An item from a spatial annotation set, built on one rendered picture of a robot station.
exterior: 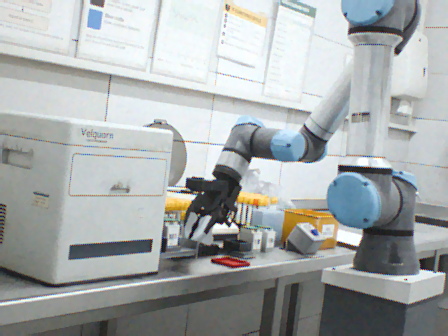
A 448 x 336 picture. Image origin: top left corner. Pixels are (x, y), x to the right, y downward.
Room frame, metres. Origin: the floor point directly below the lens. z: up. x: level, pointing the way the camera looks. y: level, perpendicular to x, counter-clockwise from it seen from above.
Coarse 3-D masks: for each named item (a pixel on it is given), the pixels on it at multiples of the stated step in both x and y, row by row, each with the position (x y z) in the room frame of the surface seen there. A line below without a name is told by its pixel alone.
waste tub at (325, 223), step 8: (288, 216) 2.08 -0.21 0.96; (296, 216) 2.06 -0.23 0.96; (304, 216) 2.05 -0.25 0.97; (312, 216) 2.03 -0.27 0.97; (320, 216) 2.16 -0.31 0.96; (328, 216) 2.06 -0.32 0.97; (288, 224) 2.08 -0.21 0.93; (296, 224) 2.06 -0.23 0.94; (312, 224) 2.03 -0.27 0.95; (320, 224) 2.03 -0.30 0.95; (328, 224) 2.07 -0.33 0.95; (336, 224) 2.11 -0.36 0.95; (288, 232) 2.08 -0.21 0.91; (320, 232) 2.04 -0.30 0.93; (328, 232) 2.07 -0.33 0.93; (336, 232) 2.11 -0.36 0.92; (328, 240) 2.08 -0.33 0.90; (336, 240) 2.12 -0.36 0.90; (320, 248) 2.05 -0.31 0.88; (328, 248) 2.08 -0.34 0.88
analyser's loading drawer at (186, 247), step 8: (184, 240) 1.58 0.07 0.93; (192, 240) 1.57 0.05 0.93; (168, 248) 1.49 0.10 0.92; (176, 248) 1.51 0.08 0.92; (184, 248) 1.56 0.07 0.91; (192, 248) 1.57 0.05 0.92; (160, 256) 1.47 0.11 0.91; (168, 256) 1.49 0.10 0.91; (176, 256) 1.51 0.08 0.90; (192, 256) 1.57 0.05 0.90
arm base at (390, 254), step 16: (368, 240) 1.58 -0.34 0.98; (384, 240) 1.56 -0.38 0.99; (400, 240) 1.56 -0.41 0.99; (368, 256) 1.57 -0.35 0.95; (384, 256) 1.55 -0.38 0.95; (400, 256) 1.55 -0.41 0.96; (416, 256) 1.58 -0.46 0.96; (368, 272) 1.56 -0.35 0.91; (384, 272) 1.54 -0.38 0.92; (400, 272) 1.54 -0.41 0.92; (416, 272) 1.56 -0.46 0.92
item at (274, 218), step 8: (256, 216) 1.99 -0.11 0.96; (264, 216) 1.98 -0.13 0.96; (272, 216) 2.00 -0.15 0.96; (280, 216) 2.03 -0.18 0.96; (256, 224) 1.98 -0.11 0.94; (264, 224) 1.98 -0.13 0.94; (272, 224) 2.01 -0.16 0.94; (280, 224) 2.03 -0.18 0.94; (280, 232) 2.04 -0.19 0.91; (280, 240) 2.04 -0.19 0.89
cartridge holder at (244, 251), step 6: (228, 240) 1.79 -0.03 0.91; (234, 240) 1.82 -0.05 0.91; (240, 240) 1.81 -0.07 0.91; (222, 246) 1.81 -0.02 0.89; (228, 246) 1.78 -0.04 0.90; (234, 246) 1.77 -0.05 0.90; (240, 246) 1.76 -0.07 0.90; (246, 246) 1.78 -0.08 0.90; (222, 252) 1.79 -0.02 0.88; (228, 252) 1.78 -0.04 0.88; (234, 252) 1.76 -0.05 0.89; (240, 252) 1.76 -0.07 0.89; (246, 252) 1.77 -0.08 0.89; (252, 252) 1.78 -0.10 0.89
